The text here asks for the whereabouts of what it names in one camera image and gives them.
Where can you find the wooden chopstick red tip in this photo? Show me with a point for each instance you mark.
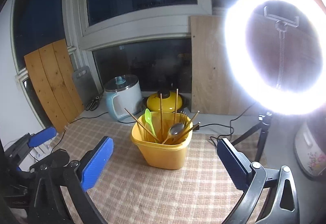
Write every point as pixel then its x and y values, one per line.
pixel 143 126

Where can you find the grey cutting board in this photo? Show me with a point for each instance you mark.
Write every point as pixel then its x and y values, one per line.
pixel 85 84

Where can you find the white power strip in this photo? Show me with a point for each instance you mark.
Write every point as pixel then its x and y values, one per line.
pixel 43 150

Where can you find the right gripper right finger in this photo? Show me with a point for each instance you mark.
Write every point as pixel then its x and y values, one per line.
pixel 236 163

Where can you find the window frame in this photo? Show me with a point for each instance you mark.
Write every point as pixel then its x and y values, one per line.
pixel 166 22

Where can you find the white ring light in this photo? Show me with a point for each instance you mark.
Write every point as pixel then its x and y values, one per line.
pixel 278 100

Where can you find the yellow plastic utensil bin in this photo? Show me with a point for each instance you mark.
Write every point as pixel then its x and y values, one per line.
pixel 168 156

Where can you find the black scissors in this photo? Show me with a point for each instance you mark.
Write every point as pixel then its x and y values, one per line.
pixel 93 104

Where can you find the steel spoon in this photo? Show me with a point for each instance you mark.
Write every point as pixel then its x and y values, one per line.
pixel 174 131

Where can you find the white floral rice cooker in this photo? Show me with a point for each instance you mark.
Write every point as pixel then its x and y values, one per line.
pixel 309 145

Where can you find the green plastic spoon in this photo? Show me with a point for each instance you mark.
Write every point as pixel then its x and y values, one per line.
pixel 148 119

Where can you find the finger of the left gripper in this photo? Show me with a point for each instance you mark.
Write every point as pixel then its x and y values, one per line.
pixel 42 137

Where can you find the wooden plank board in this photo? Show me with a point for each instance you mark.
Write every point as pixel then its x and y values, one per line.
pixel 50 70

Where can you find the clear phone holder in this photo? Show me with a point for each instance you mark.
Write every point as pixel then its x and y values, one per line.
pixel 281 25

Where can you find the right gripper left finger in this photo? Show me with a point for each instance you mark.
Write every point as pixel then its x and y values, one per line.
pixel 94 161

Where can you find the plywood board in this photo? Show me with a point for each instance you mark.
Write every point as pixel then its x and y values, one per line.
pixel 214 90

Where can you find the pink plaid tablecloth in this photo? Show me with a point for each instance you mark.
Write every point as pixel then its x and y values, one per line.
pixel 131 191

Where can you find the yellow black pot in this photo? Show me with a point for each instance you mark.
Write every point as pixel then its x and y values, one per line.
pixel 167 99

